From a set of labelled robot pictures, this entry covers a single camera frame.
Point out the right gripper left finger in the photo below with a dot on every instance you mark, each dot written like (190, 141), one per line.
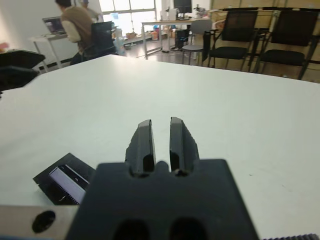
(138, 150)

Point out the grey plastic chair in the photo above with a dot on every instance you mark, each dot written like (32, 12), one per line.
(200, 26)

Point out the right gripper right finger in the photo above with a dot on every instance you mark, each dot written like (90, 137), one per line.
(183, 147)

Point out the seated person brown vest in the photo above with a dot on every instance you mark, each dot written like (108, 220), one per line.
(75, 22)

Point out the black computer monitor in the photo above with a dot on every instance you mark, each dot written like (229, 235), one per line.
(182, 6)

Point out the long wooden office desk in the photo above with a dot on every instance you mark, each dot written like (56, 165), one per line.
(165, 22)

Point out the cardboard box with colourful items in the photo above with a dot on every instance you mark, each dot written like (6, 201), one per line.
(155, 35)

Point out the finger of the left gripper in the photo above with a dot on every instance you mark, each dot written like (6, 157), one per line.
(15, 77)
(20, 58)

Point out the small white desk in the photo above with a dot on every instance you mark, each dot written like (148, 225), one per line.
(47, 37)

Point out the black mesh chair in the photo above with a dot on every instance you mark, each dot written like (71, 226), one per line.
(295, 27)
(240, 25)

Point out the wooden crate with orange print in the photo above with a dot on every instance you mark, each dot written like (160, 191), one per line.
(218, 18)

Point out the black office chair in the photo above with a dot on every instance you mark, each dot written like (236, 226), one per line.
(101, 32)

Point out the white equipment box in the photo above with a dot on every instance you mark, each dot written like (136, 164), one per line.
(170, 14)

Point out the open grey laptop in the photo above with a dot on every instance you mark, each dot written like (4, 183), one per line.
(53, 25)

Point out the black computer tower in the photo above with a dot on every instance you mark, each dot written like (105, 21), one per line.
(182, 38)

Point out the black box lid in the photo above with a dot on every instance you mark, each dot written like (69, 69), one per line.
(47, 180)

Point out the person with cap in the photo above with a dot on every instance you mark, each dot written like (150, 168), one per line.
(91, 11)

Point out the bright window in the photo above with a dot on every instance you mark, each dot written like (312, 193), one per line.
(125, 15)

